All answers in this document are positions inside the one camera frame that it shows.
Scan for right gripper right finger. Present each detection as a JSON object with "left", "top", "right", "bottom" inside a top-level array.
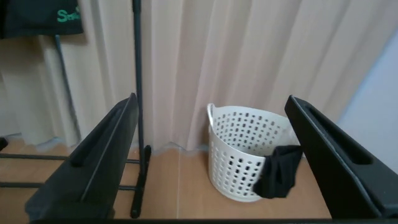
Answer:
[{"left": 284, "top": 95, "right": 398, "bottom": 218}]

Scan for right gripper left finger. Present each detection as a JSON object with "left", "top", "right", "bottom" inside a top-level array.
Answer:
[{"left": 24, "top": 92, "right": 140, "bottom": 220}]

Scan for black clothes rack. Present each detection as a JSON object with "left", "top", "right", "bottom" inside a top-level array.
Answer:
[{"left": 0, "top": 0, "right": 152, "bottom": 219}]

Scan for black shorts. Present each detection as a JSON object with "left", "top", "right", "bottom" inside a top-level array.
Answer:
[{"left": 0, "top": 0, "right": 84, "bottom": 40}]

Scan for white laundry basket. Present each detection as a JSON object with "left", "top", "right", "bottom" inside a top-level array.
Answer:
[{"left": 206, "top": 103, "right": 304, "bottom": 203}]

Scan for black garment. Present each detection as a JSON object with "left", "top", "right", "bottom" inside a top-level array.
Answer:
[{"left": 252, "top": 144, "right": 304, "bottom": 200}]

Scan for beige curtain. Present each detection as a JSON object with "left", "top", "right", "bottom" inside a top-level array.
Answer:
[{"left": 0, "top": 0, "right": 398, "bottom": 153}]

